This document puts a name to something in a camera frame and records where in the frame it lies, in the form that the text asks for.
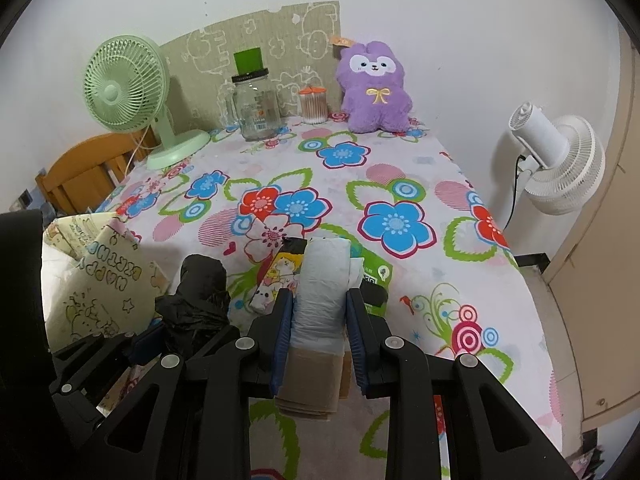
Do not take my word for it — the white standing fan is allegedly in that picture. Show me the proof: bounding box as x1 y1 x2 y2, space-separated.
509 102 605 216

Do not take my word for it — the wall power outlet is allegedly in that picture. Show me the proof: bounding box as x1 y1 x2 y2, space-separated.
10 190 34 211

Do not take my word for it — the yellow fabric storage box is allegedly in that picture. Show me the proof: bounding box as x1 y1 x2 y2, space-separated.
41 212 170 352

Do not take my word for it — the glass mason jar mug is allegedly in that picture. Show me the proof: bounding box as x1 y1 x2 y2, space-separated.
228 68 282 142

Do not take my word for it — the white fan cable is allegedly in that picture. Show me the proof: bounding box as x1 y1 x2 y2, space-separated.
127 127 154 172

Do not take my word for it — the black fan cable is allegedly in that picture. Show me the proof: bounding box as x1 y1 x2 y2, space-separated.
502 154 528 231

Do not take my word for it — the cotton swab container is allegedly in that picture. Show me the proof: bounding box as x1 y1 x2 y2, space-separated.
298 86 329 125

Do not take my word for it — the yellow cartoon tissue pack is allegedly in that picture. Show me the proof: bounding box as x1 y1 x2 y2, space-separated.
248 237 307 315

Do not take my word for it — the beige wardrobe door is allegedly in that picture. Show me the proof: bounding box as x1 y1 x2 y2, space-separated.
544 32 640 431

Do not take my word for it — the green desk fan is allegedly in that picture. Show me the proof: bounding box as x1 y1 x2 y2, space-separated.
82 35 210 170

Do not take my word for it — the green patterned board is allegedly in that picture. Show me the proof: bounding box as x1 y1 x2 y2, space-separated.
160 1 342 132

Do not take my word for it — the green cup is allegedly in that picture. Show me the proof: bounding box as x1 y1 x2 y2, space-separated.
233 47 264 76

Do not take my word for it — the white garbage bag roll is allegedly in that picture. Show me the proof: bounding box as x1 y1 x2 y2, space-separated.
277 237 350 420

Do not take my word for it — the floral tablecloth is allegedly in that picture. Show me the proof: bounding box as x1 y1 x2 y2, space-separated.
41 112 564 480

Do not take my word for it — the black drawstring pouch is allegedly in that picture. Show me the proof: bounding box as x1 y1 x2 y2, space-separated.
155 254 230 332

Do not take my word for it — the green tissue pack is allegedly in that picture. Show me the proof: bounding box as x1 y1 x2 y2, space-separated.
350 244 393 318

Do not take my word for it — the purple plush bunny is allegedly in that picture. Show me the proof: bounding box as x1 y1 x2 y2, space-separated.
335 41 412 133

